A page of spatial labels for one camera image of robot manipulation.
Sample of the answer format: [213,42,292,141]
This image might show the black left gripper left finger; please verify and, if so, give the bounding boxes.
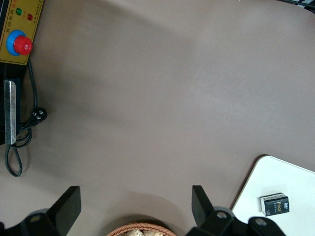
[46,185,82,236]

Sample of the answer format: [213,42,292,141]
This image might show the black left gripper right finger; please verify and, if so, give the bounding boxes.
[191,185,218,229]

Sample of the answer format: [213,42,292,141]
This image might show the beige plastic tray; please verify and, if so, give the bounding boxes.
[230,154,315,236]

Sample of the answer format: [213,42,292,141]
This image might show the round wicker basket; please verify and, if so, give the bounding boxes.
[105,222,178,236]

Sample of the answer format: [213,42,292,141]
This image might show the small black carton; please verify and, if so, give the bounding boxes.
[260,192,291,217]

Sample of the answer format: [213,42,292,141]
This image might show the black box with silver strip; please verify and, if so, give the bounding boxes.
[0,62,26,148]

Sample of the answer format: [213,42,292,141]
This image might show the yellow emergency stop box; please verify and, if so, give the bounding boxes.
[0,0,45,66]

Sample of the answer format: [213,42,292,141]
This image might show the black power cable with plug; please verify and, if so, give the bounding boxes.
[4,59,49,178]

